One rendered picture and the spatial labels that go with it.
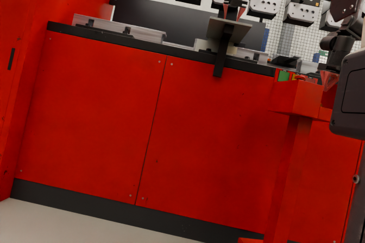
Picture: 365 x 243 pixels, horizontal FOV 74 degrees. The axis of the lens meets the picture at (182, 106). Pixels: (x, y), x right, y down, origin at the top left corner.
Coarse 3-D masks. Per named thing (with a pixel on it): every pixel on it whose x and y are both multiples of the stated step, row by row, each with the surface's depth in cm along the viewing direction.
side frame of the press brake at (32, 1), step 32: (0, 0) 108; (32, 0) 108; (64, 0) 127; (96, 0) 162; (0, 32) 108; (32, 32) 108; (0, 64) 107; (32, 64) 113; (0, 96) 107; (0, 128) 107; (0, 160) 107; (0, 192) 110
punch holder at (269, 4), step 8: (256, 0) 125; (264, 0) 125; (272, 0) 125; (280, 0) 125; (248, 8) 131; (256, 8) 125; (264, 8) 125; (272, 8) 125; (256, 16) 133; (264, 16) 131; (272, 16) 129
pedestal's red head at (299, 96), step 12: (276, 72) 100; (288, 72) 101; (276, 84) 97; (288, 84) 90; (300, 84) 85; (312, 84) 86; (336, 84) 93; (276, 96) 96; (288, 96) 88; (300, 96) 85; (312, 96) 86; (324, 96) 98; (276, 108) 94; (288, 108) 87; (300, 108) 85; (312, 108) 86; (324, 108) 87; (324, 120) 89
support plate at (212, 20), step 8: (216, 24) 108; (224, 24) 106; (232, 24) 104; (240, 24) 102; (248, 24) 102; (208, 32) 120; (216, 32) 118; (240, 32) 111; (232, 40) 125; (240, 40) 122
